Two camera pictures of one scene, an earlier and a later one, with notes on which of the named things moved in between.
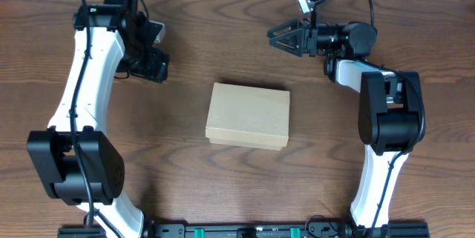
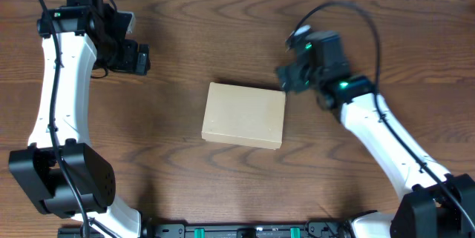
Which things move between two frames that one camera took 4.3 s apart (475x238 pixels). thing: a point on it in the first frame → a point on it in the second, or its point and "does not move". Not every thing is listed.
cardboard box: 249,116 does not move
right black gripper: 308,38 → 290,76
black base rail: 254,230 does not move
